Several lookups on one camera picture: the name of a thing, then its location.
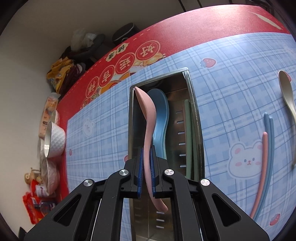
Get pink chopstick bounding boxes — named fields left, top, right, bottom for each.
left=250, top=132, right=268, bottom=220

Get blue chopstick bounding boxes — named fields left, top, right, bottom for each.
left=255, top=116, right=275, bottom=221
left=250, top=113, right=270, bottom=220

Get pink spoon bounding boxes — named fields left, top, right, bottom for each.
left=133, top=87, right=168, bottom=212

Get beige spoon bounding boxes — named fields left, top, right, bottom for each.
left=278, top=70, right=296, bottom=170

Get steel utensil tray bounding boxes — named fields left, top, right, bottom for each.
left=129, top=68, right=205, bottom=240

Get green chopstick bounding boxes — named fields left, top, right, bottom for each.
left=184, top=99, right=193, bottom=179
left=189, top=101, right=199, bottom=181

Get red snack bags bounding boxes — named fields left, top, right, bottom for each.
left=23, top=180, right=57, bottom=225

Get glass bowl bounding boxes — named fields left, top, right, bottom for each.
left=41, top=159, right=60, bottom=195

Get small wooden toy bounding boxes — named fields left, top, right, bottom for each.
left=24, top=168, right=43, bottom=184

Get white textured bowl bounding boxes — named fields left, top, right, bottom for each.
left=44, top=121, right=66, bottom=159

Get snack packet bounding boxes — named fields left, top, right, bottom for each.
left=38, top=92, right=61, bottom=139

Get blue spoon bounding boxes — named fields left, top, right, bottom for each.
left=148, top=88, right=170, bottom=159

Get blue plaid bear mat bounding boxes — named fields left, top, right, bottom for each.
left=66, top=33, right=295, bottom=238

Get yellow and maroon clothes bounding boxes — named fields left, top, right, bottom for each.
left=46, top=57, right=86, bottom=95

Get red festive table mat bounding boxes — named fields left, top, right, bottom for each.
left=58, top=4, right=291, bottom=199

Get white plastic bag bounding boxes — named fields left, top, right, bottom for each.
left=70, top=29, right=97, bottom=52

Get black round bin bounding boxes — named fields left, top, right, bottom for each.
left=111, top=23, right=140, bottom=45

